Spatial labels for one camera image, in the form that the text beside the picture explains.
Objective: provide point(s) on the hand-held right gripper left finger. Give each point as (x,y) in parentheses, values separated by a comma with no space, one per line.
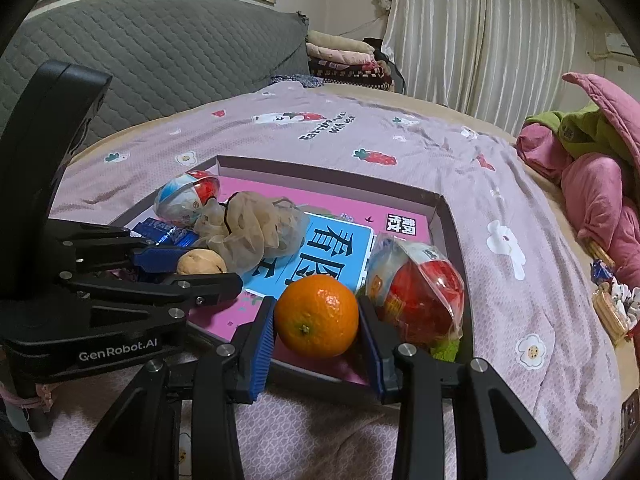
(262,350)

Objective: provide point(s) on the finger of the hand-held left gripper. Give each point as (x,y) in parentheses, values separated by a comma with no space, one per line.
(215,285)
(155,260)

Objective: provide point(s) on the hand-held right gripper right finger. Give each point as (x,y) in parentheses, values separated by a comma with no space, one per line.
(370,355)

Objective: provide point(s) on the walnut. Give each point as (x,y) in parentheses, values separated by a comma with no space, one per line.
(200,261)

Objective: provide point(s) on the blue packet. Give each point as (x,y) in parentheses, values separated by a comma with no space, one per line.
(160,232)

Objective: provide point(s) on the beige mesh bath pouf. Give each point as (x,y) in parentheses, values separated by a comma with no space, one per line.
(255,240)

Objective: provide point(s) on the orange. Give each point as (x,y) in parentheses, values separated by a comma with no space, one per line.
(315,315)

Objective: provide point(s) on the red toy egg blue wrapper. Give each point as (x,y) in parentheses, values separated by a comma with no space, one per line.
(185,200)

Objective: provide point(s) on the red toy ball clear wrapper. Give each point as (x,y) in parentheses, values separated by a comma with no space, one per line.
(425,300)

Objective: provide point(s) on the grey cardboard box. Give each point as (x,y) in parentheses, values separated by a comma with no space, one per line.
(325,177)

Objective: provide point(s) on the blue book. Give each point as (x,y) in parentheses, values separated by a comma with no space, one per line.
(320,240)

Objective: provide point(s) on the pink book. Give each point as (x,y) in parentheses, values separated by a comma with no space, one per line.
(300,195)

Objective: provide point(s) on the grey quilted headboard cover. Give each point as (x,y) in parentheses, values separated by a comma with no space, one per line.
(175,60)

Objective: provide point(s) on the wafer snack packet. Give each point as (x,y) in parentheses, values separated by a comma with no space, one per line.
(597,252)
(610,312)

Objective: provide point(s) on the blue candy wrapper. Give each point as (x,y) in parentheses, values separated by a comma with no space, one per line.
(601,270)

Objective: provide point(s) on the stack of folded blankets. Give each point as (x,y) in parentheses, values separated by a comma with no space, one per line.
(345,57)

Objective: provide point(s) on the smartphone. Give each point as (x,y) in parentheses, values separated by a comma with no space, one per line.
(631,415)

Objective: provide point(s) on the pink quilt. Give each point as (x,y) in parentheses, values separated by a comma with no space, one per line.
(600,195)

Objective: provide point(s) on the black cloth item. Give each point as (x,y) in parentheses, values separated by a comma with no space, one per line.
(387,60)

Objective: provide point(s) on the green garment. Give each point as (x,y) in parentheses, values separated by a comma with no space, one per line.
(585,130)

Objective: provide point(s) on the white curtain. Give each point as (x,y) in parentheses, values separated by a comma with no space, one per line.
(475,35)

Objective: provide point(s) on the white air conditioner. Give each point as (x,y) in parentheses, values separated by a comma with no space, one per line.
(622,45)

